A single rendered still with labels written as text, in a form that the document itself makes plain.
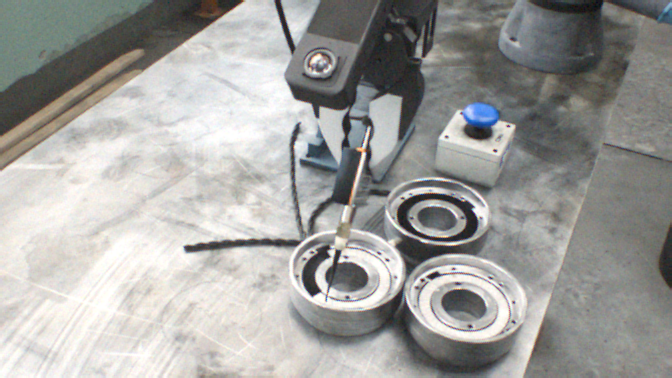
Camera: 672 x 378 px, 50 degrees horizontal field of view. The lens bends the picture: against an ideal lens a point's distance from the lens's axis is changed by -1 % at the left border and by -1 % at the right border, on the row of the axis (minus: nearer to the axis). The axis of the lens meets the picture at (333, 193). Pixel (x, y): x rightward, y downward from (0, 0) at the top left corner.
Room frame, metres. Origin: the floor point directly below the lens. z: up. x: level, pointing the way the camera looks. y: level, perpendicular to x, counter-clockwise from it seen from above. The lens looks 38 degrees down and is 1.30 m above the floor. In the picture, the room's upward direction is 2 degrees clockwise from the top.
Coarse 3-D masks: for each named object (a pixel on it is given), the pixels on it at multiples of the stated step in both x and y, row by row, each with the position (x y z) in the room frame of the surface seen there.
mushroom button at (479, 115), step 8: (472, 104) 0.71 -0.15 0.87; (480, 104) 0.71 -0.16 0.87; (464, 112) 0.70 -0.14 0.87; (472, 112) 0.69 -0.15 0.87; (480, 112) 0.69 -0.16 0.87; (488, 112) 0.70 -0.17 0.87; (496, 112) 0.70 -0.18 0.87; (472, 120) 0.69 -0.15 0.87; (480, 120) 0.68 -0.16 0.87; (488, 120) 0.68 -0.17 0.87; (496, 120) 0.69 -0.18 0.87; (480, 128) 0.69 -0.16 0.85
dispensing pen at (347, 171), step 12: (372, 132) 0.52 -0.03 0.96; (348, 156) 0.50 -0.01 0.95; (360, 156) 0.50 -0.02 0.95; (348, 168) 0.49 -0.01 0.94; (336, 180) 0.49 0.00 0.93; (348, 180) 0.49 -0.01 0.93; (336, 192) 0.48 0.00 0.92; (348, 192) 0.48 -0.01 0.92; (348, 204) 0.47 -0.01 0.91; (348, 216) 0.48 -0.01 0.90; (348, 228) 0.48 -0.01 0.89; (336, 240) 0.47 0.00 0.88; (336, 252) 0.47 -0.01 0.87; (336, 264) 0.46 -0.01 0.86
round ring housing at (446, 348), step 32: (448, 256) 0.50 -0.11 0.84; (416, 288) 0.47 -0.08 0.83; (448, 288) 0.47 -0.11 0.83; (480, 288) 0.47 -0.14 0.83; (512, 288) 0.47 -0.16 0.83; (416, 320) 0.42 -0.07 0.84; (448, 320) 0.43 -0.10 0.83; (480, 320) 0.43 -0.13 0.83; (512, 320) 0.43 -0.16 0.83; (448, 352) 0.40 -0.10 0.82; (480, 352) 0.40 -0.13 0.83
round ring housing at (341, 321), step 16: (320, 240) 0.52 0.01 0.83; (352, 240) 0.52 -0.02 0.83; (368, 240) 0.52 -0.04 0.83; (384, 240) 0.51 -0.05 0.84; (304, 256) 0.50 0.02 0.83; (352, 256) 0.50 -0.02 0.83; (384, 256) 0.50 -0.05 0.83; (400, 256) 0.49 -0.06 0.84; (320, 272) 0.48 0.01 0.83; (336, 272) 0.49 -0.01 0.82; (352, 272) 0.49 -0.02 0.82; (368, 272) 0.48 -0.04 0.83; (400, 272) 0.48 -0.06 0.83; (304, 288) 0.46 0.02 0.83; (320, 288) 0.46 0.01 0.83; (368, 288) 0.46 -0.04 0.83; (400, 288) 0.45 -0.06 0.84; (304, 304) 0.44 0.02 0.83; (320, 304) 0.43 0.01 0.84; (384, 304) 0.43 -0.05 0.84; (320, 320) 0.43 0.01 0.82; (336, 320) 0.42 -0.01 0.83; (352, 320) 0.42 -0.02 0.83; (368, 320) 0.43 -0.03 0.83; (384, 320) 0.44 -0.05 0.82
